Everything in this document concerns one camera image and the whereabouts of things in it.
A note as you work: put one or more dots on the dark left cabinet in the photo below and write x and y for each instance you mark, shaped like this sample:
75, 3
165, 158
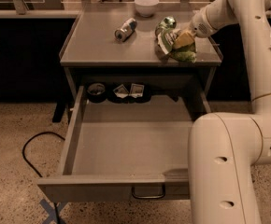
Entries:
30, 67

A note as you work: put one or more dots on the blue floor tape cross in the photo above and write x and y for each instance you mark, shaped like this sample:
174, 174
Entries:
53, 211

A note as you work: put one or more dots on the white bowl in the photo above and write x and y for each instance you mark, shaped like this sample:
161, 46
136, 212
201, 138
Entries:
146, 8

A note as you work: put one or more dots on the black tape roll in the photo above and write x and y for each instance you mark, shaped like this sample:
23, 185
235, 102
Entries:
96, 92

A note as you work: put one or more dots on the dark cabinet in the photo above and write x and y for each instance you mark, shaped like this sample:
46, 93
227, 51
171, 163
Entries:
230, 81
30, 67

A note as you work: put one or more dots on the dark right cabinet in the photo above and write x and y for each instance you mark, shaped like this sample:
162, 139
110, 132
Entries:
230, 81

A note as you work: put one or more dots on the grey open drawer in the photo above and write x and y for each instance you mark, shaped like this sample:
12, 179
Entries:
110, 148

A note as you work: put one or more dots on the grey cabinet counter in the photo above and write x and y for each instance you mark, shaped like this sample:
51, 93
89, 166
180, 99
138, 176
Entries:
91, 49

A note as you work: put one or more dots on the black metal drawer handle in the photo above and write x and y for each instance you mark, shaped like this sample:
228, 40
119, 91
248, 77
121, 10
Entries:
148, 192

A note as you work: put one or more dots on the black tray with packets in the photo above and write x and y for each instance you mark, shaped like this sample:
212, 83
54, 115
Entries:
129, 93

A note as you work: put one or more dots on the green soda can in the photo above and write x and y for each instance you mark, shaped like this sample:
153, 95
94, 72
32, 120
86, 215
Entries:
168, 22

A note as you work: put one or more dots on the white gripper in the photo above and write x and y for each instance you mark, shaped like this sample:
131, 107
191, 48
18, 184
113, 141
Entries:
200, 24

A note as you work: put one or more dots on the blue white soda can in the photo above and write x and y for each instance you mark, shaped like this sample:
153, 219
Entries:
128, 27

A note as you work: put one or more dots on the green jalapeno chip bag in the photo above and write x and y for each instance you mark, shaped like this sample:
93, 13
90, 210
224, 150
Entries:
166, 40

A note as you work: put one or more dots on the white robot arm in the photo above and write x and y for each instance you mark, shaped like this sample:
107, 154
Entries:
222, 147

